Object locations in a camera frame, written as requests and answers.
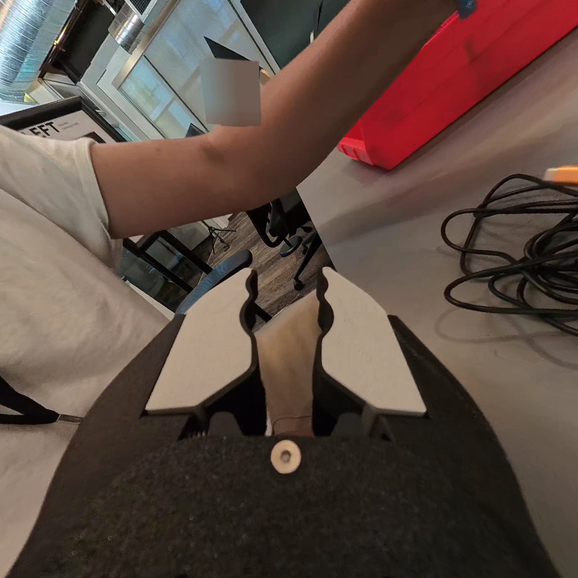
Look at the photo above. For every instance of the person's white shirt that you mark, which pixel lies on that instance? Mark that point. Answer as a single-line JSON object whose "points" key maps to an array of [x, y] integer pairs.
{"points": [[45, 293]]}

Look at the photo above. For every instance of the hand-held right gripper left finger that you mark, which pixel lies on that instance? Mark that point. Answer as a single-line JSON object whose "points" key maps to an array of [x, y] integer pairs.
{"points": [[207, 356]]}

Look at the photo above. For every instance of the black tripod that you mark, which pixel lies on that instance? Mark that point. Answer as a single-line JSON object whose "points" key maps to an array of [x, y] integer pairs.
{"points": [[219, 237]]}

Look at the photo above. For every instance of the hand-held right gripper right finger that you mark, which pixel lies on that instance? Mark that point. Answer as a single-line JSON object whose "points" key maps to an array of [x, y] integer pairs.
{"points": [[370, 356]]}

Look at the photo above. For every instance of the ceiling vent grille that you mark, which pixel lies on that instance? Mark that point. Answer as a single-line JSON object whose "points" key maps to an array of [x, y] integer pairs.
{"points": [[142, 7]]}

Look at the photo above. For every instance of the blue wristband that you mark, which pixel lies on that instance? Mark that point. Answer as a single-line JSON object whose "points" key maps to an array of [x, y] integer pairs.
{"points": [[467, 8]]}

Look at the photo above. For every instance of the red plastic bin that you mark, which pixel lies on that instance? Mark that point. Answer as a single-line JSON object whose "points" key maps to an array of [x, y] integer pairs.
{"points": [[429, 90]]}

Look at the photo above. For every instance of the marker sign on stand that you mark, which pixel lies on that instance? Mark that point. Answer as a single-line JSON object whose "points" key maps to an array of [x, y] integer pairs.
{"points": [[54, 126]]}

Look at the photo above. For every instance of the round silver ventilation duct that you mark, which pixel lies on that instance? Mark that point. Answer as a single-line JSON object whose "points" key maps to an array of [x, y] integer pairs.
{"points": [[27, 45]]}

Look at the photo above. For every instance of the person's left forearm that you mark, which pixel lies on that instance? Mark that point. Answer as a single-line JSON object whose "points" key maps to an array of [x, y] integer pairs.
{"points": [[225, 153]]}

